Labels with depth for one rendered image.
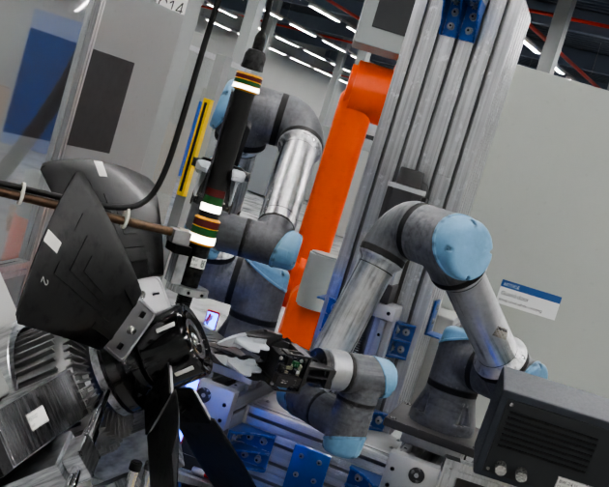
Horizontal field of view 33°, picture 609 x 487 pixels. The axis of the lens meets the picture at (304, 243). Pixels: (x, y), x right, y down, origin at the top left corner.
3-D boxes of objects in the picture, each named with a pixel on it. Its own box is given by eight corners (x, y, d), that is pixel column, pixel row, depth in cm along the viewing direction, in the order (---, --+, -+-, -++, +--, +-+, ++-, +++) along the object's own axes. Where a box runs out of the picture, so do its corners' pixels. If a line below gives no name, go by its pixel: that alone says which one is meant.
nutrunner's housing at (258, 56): (175, 307, 166) (256, 29, 162) (166, 300, 169) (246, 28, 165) (197, 311, 168) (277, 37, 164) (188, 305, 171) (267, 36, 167)
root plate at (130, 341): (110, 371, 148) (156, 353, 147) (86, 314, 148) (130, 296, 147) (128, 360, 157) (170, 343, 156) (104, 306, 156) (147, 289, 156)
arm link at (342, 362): (337, 344, 192) (323, 384, 193) (317, 340, 189) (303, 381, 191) (358, 360, 186) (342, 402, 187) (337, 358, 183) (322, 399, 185)
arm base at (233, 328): (224, 339, 255) (236, 301, 255) (280, 359, 252) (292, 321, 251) (202, 346, 241) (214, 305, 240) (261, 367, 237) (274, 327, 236)
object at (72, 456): (74, 486, 133) (60, 461, 132) (83, 462, 139) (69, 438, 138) (92, 479, 133) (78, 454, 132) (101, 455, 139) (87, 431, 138)
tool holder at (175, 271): (162, 292, 162) (180, 232, 161) (148, 280, 168) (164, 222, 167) (214, 301, 167) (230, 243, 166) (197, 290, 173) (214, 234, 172)
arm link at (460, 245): (507, 363, 233) (426, 188, 201) (561, 387, 223) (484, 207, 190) (474, 402, 229) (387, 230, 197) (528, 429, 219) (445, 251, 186)
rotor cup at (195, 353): (130, 421, 153) (209, 389, 152) (91, 331, 153) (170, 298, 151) (155, 401, 167) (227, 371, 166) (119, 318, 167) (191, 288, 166)
